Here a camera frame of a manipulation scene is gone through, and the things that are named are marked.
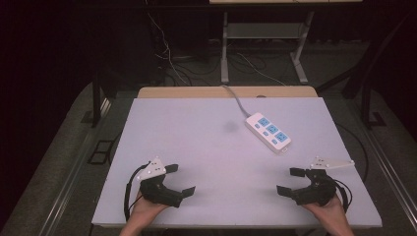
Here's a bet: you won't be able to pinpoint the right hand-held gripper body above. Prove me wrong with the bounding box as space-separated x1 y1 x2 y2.
290 155 356 207

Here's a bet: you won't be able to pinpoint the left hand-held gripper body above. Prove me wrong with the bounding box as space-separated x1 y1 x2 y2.
136 156 184 208

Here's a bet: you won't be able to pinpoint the person's left hand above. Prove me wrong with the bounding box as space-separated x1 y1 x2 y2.
129 192 170 228

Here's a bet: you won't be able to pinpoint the person's right hand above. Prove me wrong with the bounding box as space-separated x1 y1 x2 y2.
302 196 349 229

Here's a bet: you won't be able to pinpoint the white power strip blue sockets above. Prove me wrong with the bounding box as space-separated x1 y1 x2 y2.
244 111 292 155

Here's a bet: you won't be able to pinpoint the black metal stand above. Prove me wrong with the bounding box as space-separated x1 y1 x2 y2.
81 70 113 129
316 13 417 130

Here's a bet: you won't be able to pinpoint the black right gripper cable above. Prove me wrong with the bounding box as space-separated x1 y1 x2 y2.
333 178 354 214

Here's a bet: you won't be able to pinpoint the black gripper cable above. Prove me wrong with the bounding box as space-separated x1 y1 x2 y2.
333 178 354 214
123 162 149 222

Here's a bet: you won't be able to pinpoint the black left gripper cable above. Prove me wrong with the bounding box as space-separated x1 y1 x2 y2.
123 162 149 222

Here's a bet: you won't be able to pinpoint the thin black cable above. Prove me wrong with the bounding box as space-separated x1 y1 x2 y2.
333 122 371 185

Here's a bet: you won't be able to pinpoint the black rectangular floor frame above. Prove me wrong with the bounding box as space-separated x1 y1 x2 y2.
87 140 115 166

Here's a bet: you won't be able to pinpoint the aluminium floor rail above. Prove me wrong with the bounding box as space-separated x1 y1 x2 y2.
347 97 417 227
38 97 112 236

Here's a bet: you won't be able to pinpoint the grey power strip cable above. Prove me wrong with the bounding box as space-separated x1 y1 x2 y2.
220 85 252 119

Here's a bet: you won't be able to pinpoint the white cable on floor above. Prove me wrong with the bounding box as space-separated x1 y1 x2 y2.
146 12 191 87

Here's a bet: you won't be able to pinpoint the grey metal desk frame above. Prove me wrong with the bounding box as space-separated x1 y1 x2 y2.
220 10 317 86

